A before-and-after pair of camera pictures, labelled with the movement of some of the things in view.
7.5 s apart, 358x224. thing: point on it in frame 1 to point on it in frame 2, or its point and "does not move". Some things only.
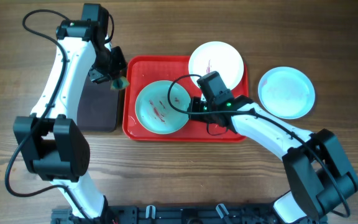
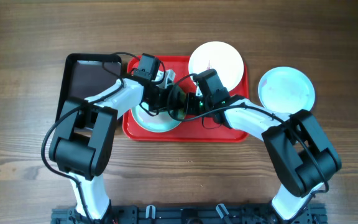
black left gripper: x=96 y=74 to x=174 y=101
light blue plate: x=286 y=93 does not move
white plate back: x=217 y=56 does not move
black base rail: x=178 y=214 does not move
